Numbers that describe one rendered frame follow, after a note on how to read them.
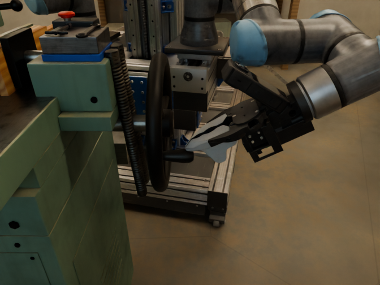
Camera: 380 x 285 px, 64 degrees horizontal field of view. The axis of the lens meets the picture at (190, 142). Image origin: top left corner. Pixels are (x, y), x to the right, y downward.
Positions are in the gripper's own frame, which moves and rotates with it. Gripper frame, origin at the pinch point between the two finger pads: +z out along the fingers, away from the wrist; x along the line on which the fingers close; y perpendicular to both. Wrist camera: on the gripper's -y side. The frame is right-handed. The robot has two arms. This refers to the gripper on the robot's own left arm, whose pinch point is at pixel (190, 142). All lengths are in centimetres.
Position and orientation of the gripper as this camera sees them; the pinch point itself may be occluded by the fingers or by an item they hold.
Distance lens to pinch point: 53.5
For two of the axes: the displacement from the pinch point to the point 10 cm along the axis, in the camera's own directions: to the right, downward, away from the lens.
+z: -8.7, 4.2, 2.7
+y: 5.0, 7.4, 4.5
